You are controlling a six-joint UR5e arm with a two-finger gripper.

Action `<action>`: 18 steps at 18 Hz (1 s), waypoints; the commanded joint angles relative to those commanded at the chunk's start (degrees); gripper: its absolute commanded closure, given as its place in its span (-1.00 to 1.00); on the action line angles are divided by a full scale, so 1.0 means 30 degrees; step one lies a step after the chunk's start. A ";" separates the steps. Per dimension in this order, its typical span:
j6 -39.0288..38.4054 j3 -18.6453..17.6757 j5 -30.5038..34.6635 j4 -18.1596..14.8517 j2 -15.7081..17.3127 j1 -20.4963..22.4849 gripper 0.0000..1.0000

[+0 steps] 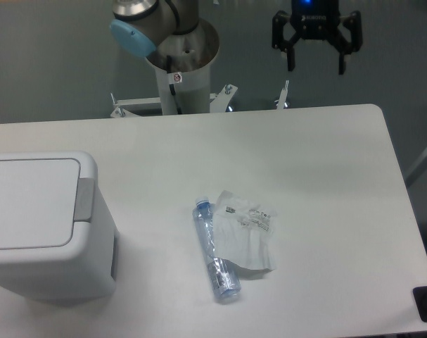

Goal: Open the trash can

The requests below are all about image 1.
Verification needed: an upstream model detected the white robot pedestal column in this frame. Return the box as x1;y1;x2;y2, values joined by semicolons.
154;65;210;115

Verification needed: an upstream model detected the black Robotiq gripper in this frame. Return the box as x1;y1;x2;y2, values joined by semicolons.
272;0;363;75

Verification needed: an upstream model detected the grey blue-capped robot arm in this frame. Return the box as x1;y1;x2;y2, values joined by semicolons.
110;1;363;74

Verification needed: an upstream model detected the black cable on pedestal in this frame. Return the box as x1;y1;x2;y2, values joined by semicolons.
165;54;183;115

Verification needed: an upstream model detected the white pedestal base frame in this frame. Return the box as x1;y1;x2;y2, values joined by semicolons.
109;80;291;118

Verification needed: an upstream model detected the white frame at right edge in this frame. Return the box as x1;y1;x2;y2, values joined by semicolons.
404;147;427;188

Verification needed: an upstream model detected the white push-lid trash can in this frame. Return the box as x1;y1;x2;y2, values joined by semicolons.
0;151;119;301

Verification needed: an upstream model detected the crumpled white plastic wrapper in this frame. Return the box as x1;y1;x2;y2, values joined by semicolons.
213;190;278;270

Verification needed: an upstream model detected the clear plastic water bottle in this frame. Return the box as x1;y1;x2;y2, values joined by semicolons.
192;196;241;303

